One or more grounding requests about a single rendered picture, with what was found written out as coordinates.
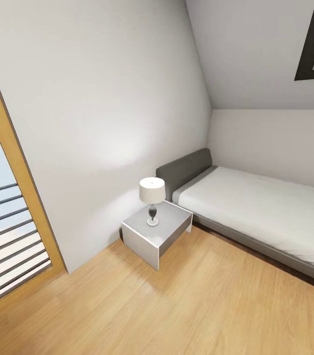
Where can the bed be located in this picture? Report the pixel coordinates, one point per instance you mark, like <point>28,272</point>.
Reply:
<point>272,216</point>

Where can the nightstand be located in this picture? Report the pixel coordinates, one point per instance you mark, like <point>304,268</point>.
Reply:
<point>151,242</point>

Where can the table lamp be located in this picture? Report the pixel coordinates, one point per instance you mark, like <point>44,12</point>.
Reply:
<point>152,196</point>

